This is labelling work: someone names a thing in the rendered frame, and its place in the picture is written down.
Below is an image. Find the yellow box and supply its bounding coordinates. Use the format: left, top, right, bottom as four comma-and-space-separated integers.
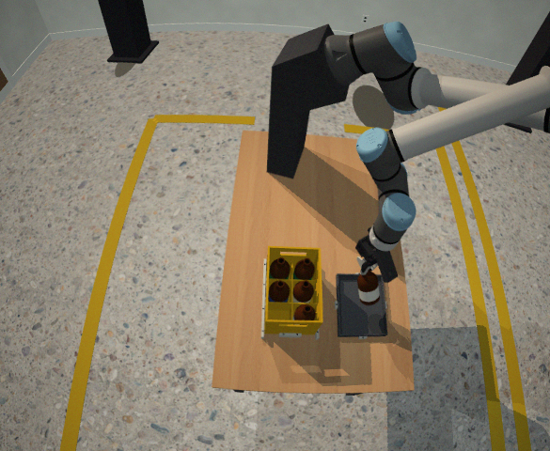
264, 250, 322, 334

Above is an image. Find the dark brown bottle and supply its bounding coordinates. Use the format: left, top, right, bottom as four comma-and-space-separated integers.
292, 304, 316, 320
268, 280, 290, 303
293, 258, 315, 280
357, 270, 380, 305
269, 257, 291, 279
293, 281, 314, 303

